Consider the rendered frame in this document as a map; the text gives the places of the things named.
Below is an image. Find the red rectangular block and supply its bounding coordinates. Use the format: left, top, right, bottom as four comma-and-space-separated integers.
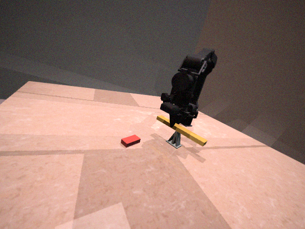
121, 135, 141, 148

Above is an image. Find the yellow bar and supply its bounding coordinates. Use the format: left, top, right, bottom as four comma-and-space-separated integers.
156, 115, 208, 147

